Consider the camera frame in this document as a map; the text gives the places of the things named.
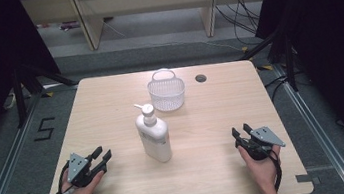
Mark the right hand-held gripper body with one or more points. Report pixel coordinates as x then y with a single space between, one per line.
260 142

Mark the white plastic basket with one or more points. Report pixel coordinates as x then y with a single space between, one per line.
166 91

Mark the person's right hand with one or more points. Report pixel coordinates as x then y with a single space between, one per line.
263 169

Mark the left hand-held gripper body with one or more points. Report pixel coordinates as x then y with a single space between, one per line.
80 172

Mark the black tape floor marking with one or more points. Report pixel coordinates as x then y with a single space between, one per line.
44 129

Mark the white pump lotion bottle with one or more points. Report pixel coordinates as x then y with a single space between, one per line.
153 136

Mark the black metal stand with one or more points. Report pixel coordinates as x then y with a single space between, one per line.
280 52
29 85

